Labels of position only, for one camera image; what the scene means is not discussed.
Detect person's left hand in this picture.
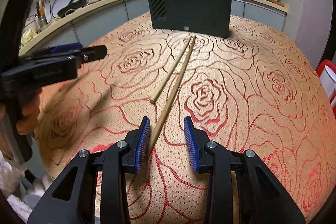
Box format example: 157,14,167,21
16,88,42,135

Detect utensil jar on counter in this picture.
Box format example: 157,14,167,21
35,0,48,31

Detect black countertop appliance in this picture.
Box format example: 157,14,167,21
58,0,87,18

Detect red plastic chair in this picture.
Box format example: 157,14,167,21
316,60,336,114

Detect rose pattern tablecloth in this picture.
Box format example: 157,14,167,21
34,10,336,224

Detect white electric kettle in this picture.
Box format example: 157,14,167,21
319,66,335,108

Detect dark green utensil holder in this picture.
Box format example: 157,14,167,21
148,0,232,38

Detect lower kitchen cabinets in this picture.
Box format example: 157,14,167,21
33,0,288,50

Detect orange cutting board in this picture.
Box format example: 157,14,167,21
265,0,285,7

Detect light wooden chopstick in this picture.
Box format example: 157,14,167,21
149,36,192,104
148,36,197,155

